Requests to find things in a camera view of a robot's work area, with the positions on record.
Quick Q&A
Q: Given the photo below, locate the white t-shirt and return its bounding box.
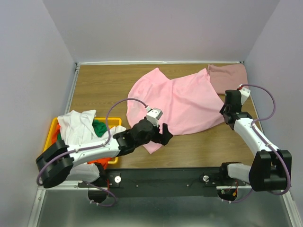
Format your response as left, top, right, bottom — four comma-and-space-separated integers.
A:
56, 110, 126, 145

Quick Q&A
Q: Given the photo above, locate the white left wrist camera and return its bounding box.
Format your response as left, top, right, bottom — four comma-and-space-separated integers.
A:
145, 106, 163, 127

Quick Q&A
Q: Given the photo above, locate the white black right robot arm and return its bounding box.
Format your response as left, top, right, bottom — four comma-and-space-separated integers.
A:
220, 87, 292, 195

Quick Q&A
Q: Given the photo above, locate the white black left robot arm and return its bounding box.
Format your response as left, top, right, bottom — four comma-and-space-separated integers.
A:
36, 118, 173, 188

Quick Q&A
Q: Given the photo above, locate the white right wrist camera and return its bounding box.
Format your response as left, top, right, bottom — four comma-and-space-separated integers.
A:
237, 84, 251, 105

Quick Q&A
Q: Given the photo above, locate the light pink t-shirt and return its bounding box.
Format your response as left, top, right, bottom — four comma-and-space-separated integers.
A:
125, 67, 225, 155

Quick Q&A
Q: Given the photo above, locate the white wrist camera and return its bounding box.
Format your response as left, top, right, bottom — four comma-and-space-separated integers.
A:
237, 84, 251, 105
145, 106, 163, 127

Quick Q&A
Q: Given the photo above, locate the yellow plastic bin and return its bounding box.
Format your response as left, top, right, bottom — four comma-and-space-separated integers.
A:
44, 112, 108, 150

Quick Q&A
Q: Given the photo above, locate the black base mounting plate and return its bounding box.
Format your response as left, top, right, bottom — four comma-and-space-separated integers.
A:
78, 167, 252, 202

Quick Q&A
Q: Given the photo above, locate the orange t-shirt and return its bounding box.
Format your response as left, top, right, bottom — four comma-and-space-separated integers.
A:
51, 120, 111, 169

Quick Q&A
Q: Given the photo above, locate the folded dusty pink t-shirt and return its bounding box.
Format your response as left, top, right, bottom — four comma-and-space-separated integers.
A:
207, 64, 248, 95

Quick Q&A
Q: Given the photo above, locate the green t-shirt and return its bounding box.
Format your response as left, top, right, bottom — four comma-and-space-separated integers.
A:
52, 119, 107, 145

